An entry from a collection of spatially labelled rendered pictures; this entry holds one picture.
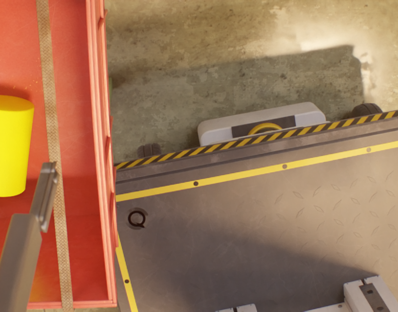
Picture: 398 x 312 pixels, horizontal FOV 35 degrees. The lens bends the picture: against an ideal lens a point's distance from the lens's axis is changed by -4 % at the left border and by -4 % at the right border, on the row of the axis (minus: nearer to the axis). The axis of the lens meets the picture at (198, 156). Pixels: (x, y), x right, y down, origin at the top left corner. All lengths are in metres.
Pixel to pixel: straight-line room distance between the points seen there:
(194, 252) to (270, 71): 0.46
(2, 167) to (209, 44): 0.76
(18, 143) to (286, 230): 0.62
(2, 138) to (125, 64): 0.71
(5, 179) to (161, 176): 0.44
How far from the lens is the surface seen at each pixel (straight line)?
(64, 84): 0.80
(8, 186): 0.78
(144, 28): 1.41
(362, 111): 1.42
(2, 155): 0.76
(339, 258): 1.28
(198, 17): 1.42
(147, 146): 1.37
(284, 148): 1.17
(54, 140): 0.62
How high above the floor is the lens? 1.40
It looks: 70 degrees down
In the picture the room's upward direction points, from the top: 165 degrees clockwise
